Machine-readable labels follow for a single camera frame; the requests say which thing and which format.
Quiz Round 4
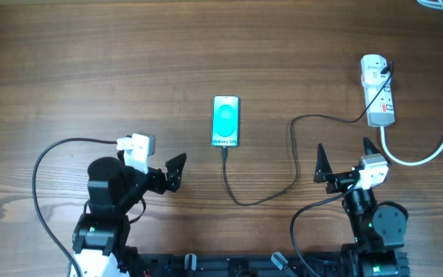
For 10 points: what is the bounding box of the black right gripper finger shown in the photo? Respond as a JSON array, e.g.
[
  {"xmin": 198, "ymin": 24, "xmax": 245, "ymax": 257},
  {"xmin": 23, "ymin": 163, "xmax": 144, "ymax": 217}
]
[
  {"xmin": 314, "ymin": 143, "xmax": 333, "ymax": 183},
  {"xmin": 363, "ymin": 137, "xmax": 381, "ymax": 155}
]

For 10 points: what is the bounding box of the black USB charging cable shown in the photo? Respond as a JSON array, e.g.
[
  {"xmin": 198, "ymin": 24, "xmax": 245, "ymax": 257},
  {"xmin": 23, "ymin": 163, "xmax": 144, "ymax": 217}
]
[{"xmin": 220, "ymin": 61, "xmax": 395, "ymax": 208}]

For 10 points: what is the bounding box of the blue-screen Galaxy smartphone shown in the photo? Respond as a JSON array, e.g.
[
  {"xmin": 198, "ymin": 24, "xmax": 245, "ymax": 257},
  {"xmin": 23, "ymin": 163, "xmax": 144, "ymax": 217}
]
[{"xmin": 211, "ymin": 95, "xmax": 240, "ymax": 147}]

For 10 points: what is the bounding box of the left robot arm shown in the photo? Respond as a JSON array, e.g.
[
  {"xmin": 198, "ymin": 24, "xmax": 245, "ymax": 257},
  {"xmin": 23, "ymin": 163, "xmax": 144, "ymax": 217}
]
[{"xmin": 68, "ymin": 151, "xmax": 187, "ymax": 276}]

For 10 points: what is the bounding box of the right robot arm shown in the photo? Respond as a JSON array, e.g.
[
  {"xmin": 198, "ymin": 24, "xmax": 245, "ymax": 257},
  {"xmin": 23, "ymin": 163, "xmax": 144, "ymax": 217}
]
[{"xmin": 314, "ymin": 137, "xmax": 411, "ymax": 277}]

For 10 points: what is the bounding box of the white charger plug adapter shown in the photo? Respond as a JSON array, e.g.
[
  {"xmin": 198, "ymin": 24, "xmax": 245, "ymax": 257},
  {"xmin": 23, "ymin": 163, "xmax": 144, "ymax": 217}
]
[{"xmin": 361, "ymin": 66, "xmax": 391, "ymax": 88}]

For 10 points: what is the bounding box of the white power strip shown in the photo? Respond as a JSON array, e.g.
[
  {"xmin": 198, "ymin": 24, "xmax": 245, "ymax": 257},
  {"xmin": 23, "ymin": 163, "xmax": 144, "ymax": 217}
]
[{"xmin": 361, "ymin": 54, "xmax": 395, "ymax": 128}]

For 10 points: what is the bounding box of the black right camera cable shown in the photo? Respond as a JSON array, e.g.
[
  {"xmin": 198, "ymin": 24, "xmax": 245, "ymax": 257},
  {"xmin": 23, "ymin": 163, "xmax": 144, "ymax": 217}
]
[{"xmin": 289, "ymin": 179, "xmax": 361, "ymax": 277}]

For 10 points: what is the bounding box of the black camera cable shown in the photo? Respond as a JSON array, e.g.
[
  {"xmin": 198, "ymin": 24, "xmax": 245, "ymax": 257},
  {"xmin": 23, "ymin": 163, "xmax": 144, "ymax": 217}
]
[
  {"xmin": 32, "ymin": 137, "xmax": 119, "ymax": 277},
  {"xmin": 289, "ymin": 179, "xmax": 361, "ymax": 277}
]

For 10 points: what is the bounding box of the black left camera cable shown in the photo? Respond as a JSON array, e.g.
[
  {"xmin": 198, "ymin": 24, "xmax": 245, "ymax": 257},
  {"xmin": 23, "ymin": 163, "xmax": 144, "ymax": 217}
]
[{"xmin": 32, "ymin": 137, "xmax": 119, "ymax": 277}]

